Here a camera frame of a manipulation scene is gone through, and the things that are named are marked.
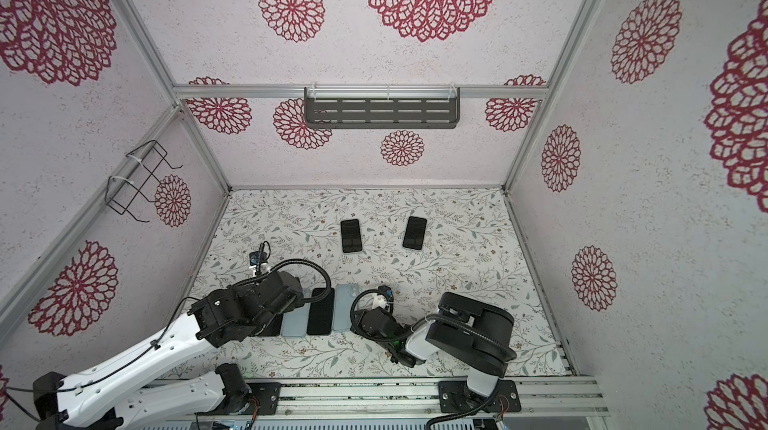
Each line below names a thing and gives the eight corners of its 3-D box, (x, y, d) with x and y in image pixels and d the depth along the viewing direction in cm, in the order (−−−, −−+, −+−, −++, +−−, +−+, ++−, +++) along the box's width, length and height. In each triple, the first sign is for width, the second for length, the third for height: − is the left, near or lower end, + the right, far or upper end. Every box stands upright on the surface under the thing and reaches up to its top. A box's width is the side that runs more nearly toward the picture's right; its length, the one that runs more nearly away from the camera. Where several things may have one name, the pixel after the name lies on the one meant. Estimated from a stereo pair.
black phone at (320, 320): (307, 335, 86) (305, 332, 84) (314, 291, 95) (313, 288, 93) (331, 335, 86) (330, 332, 84) (335, 292, 95) (335, 288, 93)
